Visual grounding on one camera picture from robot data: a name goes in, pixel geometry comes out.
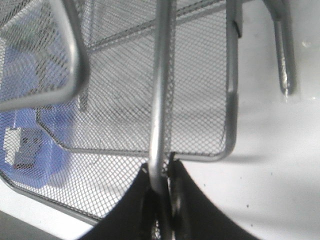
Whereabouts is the white terminal block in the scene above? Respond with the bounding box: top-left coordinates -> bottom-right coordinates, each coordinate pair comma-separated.
3,127 -> 37,170

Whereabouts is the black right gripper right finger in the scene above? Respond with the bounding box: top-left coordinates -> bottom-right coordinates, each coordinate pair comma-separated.
167,152 -> 257,240

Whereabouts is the blue plastic tray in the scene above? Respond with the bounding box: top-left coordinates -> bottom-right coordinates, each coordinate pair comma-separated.
0,14 -> 76,188

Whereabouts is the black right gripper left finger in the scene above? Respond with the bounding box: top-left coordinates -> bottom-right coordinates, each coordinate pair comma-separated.
82,163 -> 156,240

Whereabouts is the silver mesh tray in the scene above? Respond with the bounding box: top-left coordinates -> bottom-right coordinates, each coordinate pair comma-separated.
36,0 -> 242,162
0,0 -> 176,223
0,0 -> 90,112

